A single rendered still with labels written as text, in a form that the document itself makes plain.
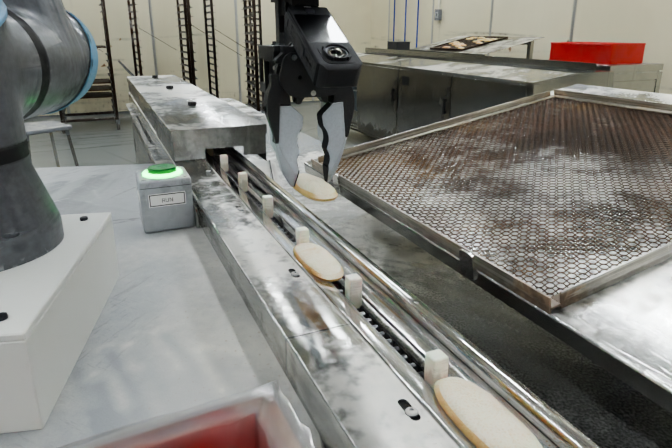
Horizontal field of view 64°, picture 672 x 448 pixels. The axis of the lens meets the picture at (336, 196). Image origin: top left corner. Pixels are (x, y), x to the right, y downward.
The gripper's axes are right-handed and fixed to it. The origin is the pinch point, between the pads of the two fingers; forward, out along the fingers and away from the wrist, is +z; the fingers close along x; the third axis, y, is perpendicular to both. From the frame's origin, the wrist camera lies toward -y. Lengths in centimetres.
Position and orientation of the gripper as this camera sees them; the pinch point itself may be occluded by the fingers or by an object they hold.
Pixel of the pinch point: (312, 174)
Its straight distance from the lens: 60.0
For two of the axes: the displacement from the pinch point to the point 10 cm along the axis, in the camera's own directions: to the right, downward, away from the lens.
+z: 0.1, 9.5, 3.0
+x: -9.2, 1.3, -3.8
